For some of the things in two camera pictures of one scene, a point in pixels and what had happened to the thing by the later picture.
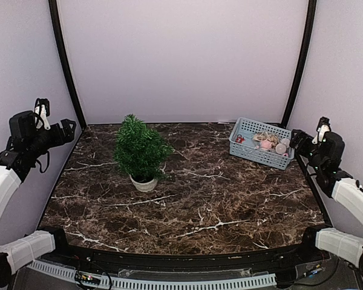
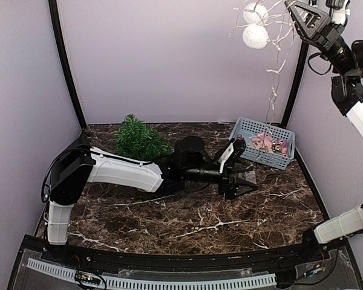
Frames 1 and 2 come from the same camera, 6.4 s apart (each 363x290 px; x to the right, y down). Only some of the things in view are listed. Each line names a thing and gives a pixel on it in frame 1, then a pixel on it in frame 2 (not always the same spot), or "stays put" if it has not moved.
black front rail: x=304 y=258 stays put
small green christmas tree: x=141 y=152 stays put
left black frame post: x=65 y=63 stays put
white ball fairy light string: x=280 y=145 -> x=265 y=24
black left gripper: x=60 y=139 -> x=230 y=189
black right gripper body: x=302 y=150 -> x=328 y=35
